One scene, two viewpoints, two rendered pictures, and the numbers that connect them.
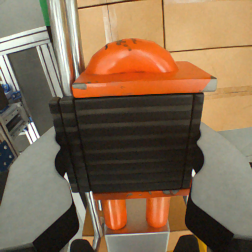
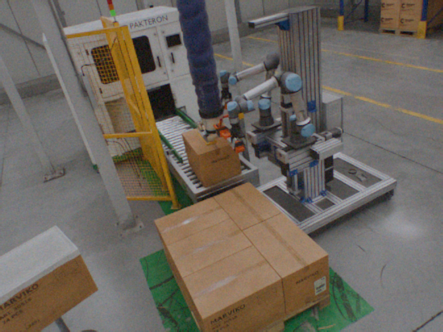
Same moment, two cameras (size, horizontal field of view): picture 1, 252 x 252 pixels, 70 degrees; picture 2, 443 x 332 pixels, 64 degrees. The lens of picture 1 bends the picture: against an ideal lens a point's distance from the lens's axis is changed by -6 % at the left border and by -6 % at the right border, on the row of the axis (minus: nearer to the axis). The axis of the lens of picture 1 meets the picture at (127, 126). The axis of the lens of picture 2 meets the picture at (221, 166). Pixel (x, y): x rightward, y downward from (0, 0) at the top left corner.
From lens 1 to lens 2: 265 cm
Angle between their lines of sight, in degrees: 33
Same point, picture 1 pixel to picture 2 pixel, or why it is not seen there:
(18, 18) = (327, 244)
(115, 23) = (256, 217)
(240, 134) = (142, 244)
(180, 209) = (202, 162)
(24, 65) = (303, 214)
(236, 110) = (184, 215)
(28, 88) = (296, 206)
